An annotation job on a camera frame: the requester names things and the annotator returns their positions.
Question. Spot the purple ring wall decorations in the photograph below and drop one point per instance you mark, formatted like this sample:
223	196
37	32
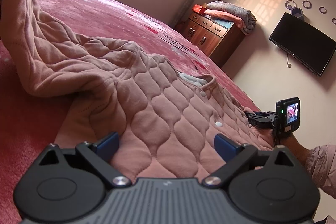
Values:
309	13

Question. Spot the red box on cabinet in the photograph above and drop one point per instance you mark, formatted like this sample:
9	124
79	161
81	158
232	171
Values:
199	9

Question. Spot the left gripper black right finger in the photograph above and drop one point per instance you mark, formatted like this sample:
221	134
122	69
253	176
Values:
245	164

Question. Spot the small black screen camera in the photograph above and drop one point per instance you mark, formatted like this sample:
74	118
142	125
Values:
288	115

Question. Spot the person right forearm pink sleeve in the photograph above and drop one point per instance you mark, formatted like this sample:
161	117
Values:
319	162

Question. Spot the pink quilted garment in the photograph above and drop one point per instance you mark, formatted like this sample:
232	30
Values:
166	124

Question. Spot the pink heart-print bed blanket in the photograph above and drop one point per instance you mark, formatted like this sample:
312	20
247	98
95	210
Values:
29	122

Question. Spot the brown wooden cabinet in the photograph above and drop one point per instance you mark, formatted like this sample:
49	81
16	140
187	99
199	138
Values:
217	39

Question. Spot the wall-mounted black television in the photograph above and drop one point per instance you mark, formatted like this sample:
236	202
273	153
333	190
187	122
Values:
304	42

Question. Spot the folded blankets on cabinet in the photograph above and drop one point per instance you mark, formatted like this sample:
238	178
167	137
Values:
243	18

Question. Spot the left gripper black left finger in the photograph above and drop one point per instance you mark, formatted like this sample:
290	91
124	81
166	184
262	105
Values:
86	165

